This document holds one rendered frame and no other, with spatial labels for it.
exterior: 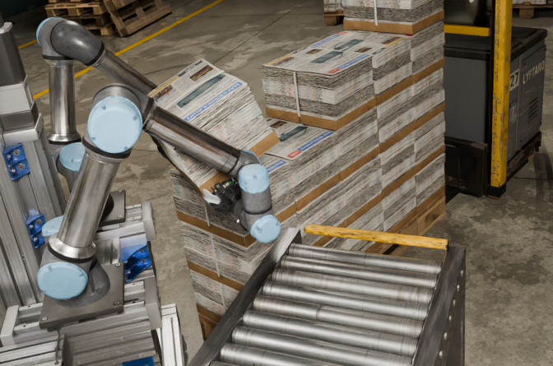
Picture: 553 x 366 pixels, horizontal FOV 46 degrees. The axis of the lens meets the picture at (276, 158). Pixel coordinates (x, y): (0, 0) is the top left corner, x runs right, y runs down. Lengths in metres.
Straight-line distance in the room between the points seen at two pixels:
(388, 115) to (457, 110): 0.96
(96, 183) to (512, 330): 1.90
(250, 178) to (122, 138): 0.33
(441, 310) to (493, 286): 1.45
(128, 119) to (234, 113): 0.49
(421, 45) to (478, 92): 0.75
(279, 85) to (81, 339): 1.33
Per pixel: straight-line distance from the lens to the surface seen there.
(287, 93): 2.73
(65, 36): 2.21
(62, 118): 2.35
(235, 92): 1.89
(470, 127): 3.84
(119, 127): 1.51
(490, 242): 3.44
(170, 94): 2.10
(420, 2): 3.05
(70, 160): 2.25
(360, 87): 2.72
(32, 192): 2.01
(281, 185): 2.42
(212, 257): 2.56
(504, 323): 2.95
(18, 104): 1.94
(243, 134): 1.94
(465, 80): 3.75
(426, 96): 3.21
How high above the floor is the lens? 1.87
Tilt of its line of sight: 25 degrees down
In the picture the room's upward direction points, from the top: 7 degrees counter-clockwise
